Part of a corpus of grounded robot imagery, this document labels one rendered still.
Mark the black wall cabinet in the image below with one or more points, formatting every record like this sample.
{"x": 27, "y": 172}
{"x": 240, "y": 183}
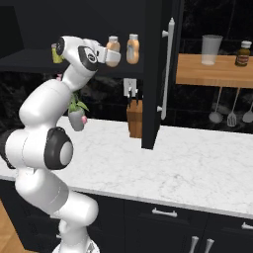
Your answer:
{"x": 36, "y": 23}

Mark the orange condiment bottle white label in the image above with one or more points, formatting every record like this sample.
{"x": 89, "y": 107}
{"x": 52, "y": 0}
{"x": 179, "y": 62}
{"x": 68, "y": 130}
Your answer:
{"x": 132, "y": 49}
{"x": 114, "y": 49}

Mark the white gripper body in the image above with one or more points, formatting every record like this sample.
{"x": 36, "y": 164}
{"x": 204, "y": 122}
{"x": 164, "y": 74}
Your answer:
{"x": 102, "y": 55}

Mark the black cabinet door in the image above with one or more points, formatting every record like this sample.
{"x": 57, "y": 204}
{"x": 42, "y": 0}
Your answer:
{"x": 152, "y": 72}

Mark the wooden knife block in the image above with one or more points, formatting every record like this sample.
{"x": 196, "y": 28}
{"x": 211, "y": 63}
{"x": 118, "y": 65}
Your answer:
{"x": 135, "y": 120}

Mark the white wall outlet plate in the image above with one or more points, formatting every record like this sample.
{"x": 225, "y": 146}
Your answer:
{"x": 126, "y": 84}

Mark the black base cabinet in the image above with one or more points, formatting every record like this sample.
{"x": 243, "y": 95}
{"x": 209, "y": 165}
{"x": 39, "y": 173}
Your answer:
{"x": 112, "y": 227}

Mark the clear glass cup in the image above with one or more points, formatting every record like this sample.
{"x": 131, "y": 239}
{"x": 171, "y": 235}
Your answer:
{"x": 211, "y": 49}

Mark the grey hanging spoon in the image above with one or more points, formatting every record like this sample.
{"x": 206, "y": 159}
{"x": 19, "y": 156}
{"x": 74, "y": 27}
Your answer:
{"x": 248, "y": 116}

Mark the wooden wall shelf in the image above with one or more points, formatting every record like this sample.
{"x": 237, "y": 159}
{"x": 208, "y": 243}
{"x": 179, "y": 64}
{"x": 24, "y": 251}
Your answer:
{"x": 210, "y": 72}

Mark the brown bottle white cap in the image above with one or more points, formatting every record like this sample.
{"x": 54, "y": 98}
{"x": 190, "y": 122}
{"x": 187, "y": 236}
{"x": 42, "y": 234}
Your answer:
{"x": 243, "y": 55}

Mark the black cupboard door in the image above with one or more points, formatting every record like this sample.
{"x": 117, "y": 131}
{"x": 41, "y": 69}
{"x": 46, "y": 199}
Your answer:
{"x": 234, "y": 245}
{"x": 154, "y": 238}

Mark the green plant in grey pot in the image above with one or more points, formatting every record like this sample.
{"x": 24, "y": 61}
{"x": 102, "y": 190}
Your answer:
{"x": 77, "y": 118}

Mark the grey hanging slotted spatula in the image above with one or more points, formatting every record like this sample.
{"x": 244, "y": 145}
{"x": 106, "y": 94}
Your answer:
{"x": 232, "y": 119}

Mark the grey hanging ladle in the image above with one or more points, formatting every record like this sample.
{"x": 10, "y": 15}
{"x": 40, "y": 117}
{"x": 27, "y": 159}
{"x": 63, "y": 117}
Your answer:
{"x": 215, "y": 116}

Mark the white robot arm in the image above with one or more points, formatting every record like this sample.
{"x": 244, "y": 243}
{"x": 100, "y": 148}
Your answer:
{"x": 39, "y": 108}

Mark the black drawer front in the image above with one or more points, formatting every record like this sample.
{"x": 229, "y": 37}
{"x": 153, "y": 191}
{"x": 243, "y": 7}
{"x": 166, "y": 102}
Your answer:
{"x": 138, "y": 210}
{"x": 227, "y": 225}

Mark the yellow-green shaker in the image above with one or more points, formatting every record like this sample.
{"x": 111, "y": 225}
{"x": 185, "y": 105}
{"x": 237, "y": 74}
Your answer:
{"x": 55, "y": 56}

